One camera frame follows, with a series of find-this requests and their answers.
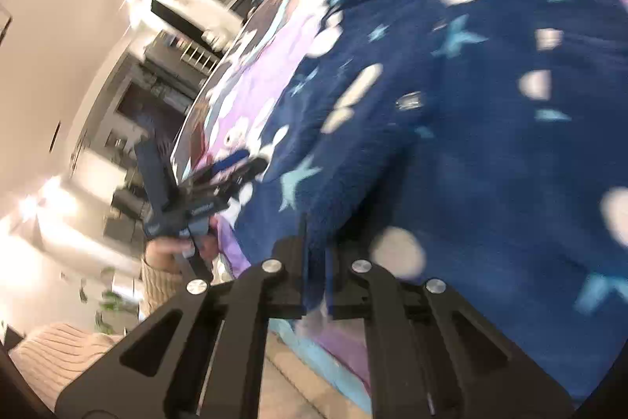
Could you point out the navy fleece star pajama top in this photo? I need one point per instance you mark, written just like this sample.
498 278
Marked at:
466 129

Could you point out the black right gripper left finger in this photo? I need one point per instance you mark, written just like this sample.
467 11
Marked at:
200 355

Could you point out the purple floral bed sheet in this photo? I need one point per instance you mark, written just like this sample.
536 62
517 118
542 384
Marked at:
265 70

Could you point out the person's left hand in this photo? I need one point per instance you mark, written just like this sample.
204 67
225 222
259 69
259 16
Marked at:
160 252

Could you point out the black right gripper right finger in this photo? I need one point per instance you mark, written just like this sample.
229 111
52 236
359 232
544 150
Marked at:
430 354

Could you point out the dark patterned bed cover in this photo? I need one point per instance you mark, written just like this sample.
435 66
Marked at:
206 135

